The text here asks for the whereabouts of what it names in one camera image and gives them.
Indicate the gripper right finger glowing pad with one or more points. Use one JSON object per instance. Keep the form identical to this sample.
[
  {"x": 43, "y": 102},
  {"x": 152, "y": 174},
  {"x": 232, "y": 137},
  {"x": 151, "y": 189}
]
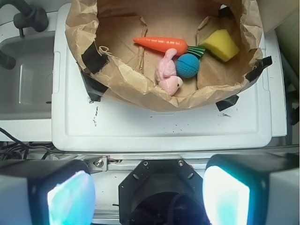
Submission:
[{"x": 252, "y": 189}]

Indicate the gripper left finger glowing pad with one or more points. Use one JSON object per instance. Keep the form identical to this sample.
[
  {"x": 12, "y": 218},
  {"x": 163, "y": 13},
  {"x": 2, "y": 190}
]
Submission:
[{"x": 46, "y": 192}]

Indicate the yellow green sponge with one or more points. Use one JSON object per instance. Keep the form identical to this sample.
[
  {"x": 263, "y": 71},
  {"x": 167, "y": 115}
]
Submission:
[{"x": 220, "y": 44}]

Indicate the white plastic tray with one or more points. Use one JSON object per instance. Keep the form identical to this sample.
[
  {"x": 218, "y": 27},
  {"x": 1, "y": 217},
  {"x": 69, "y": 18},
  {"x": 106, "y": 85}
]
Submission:
[{"x": 80, "y": 124}]

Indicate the blue rubber ball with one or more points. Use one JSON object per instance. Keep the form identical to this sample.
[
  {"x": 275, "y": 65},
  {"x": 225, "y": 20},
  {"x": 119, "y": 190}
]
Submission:
[{"x": 187, "y": 66}]

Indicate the pink plush bunny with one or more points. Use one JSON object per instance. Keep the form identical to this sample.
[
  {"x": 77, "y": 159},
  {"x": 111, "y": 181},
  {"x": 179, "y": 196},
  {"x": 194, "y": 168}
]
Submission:
[{"x": 166, "y": 75}]

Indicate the brown paper bag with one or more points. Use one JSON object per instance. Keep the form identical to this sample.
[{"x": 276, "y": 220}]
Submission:
[{"x": 100, "y": 35}]

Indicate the orange toy carrot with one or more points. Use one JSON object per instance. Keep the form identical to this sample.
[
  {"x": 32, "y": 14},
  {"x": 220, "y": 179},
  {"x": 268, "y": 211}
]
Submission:
[{"x": 162, "y": 44}]

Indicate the black faucet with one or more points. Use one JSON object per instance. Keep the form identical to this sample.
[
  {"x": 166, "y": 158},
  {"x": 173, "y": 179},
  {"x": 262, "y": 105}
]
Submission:
[{"x": 28, "y": 16}]

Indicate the black octagonal mount plate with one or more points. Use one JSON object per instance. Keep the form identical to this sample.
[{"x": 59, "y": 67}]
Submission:
[{"x": 162, "y": 192}]

